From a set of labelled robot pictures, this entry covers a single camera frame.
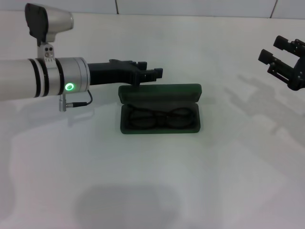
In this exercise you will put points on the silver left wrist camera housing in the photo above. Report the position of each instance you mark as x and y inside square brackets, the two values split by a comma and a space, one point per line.
[54, 21]

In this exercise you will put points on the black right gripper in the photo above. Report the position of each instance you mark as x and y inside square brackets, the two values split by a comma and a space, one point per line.
[299, 76]

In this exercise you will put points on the green glasses case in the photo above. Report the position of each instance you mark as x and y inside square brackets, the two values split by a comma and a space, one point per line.
[162, 94]

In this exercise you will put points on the black glasses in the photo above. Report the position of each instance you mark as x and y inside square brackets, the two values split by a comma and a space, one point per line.
[162, 118]

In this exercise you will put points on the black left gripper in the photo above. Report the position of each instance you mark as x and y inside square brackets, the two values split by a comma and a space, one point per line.
[112, 72]

